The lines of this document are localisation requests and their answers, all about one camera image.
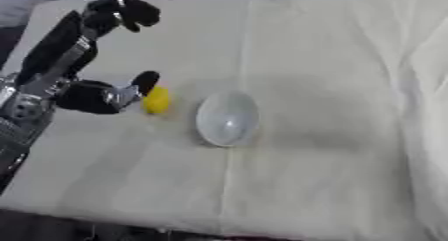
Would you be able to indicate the white bowl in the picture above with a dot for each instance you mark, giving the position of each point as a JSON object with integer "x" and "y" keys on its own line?
{"x": 227, "y": 119}

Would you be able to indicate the yellow toy lemon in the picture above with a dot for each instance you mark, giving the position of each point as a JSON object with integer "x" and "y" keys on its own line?
{"x": 156, "y": 100}

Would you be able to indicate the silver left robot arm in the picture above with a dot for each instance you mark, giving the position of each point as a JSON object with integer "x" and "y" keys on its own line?
{"x": 16, "y": 118}

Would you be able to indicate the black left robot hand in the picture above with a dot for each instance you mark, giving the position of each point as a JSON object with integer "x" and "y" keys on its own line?
{"x": 55, "y": 48}

